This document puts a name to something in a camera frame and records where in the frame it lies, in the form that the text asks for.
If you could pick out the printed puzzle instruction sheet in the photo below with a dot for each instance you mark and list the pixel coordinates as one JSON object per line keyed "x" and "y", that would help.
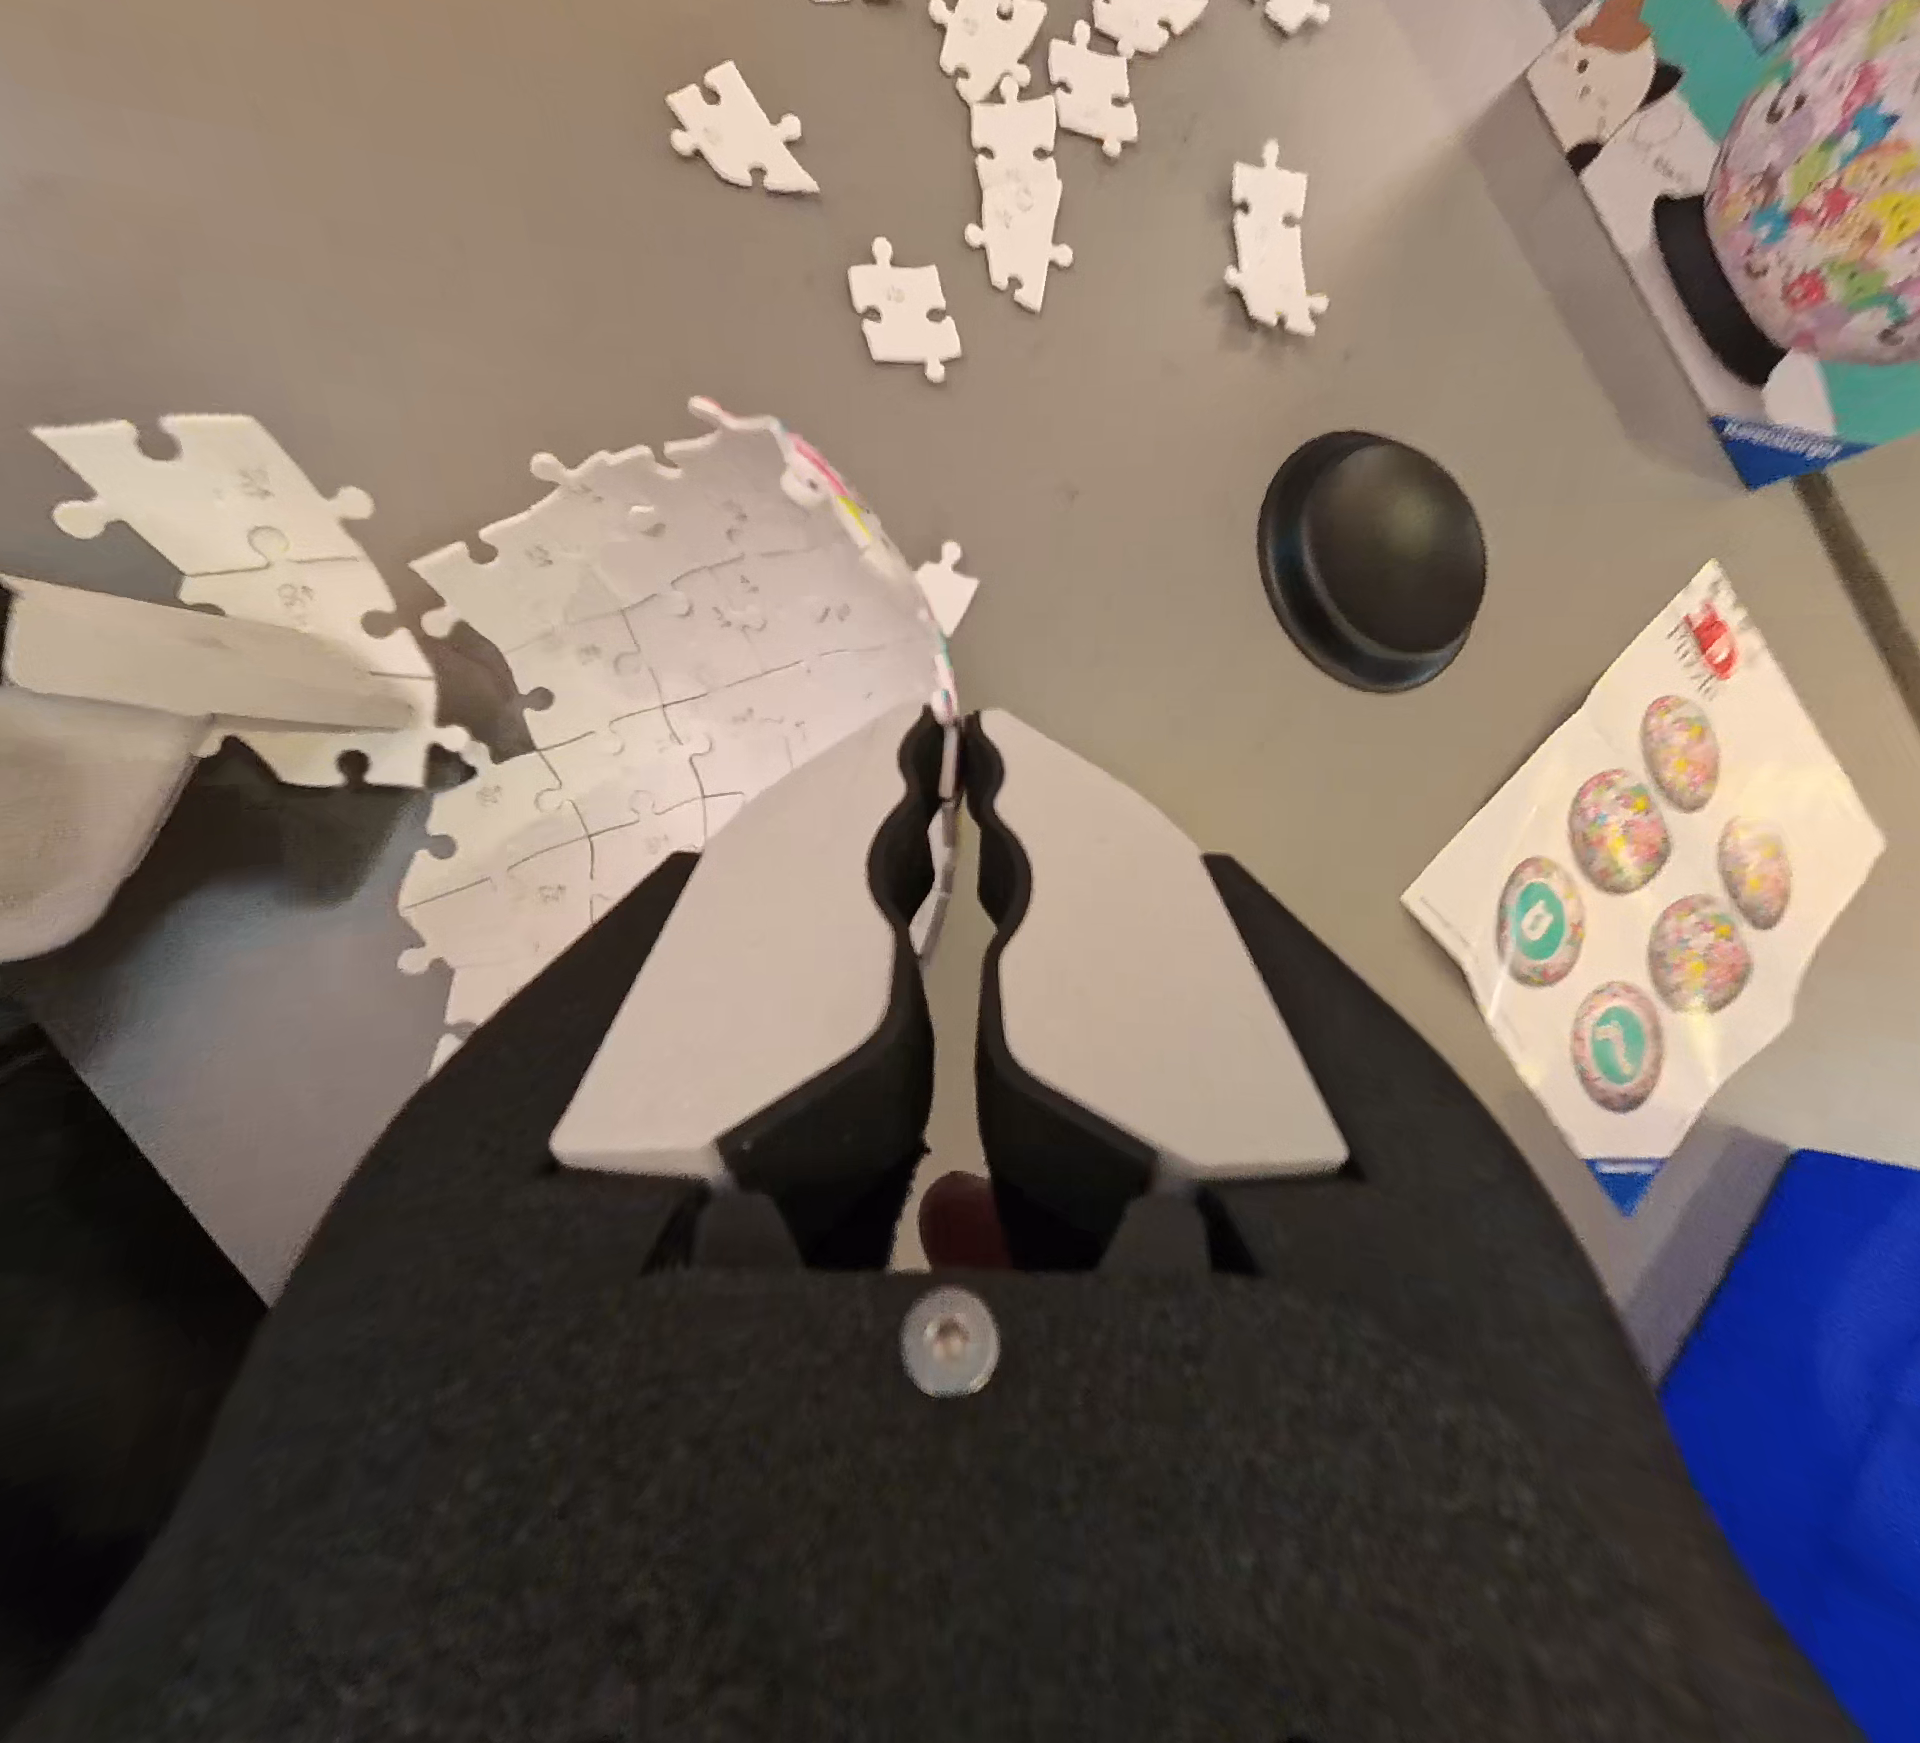
{"x": 1635, "y": 874}

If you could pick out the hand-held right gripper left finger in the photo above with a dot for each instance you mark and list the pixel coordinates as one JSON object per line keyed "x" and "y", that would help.
{"x": 750, "y": 993}

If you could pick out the blue plastic bin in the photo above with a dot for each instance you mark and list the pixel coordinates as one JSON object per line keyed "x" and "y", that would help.
{"x": 1816, "y": 1442}

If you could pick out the partly built puzzle ball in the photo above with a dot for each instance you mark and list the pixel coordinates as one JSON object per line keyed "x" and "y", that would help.
{"x": 659, "y": 633}

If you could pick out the joined white puzzle pieces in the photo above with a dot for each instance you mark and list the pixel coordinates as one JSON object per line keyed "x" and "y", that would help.
{"x": 226, "y": 482}

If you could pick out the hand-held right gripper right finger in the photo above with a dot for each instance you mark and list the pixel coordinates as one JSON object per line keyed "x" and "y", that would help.
{"x": 1155, "y": 993}

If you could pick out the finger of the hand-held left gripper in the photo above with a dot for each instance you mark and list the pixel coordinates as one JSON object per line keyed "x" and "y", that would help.
{"x": 196, "y": 656}
{"x": 75, "y": 813}

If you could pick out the black round ball stand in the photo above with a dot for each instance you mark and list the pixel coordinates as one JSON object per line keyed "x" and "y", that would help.
{"x": 1371, "y": 558}

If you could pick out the scatter of white puzzle pieces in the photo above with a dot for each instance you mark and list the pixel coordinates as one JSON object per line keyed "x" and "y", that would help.
{"x": 1004, "y": 48}

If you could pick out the colourful puzzle ball box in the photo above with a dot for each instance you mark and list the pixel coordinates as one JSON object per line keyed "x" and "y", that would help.
{"x": 1755, "y": 123}

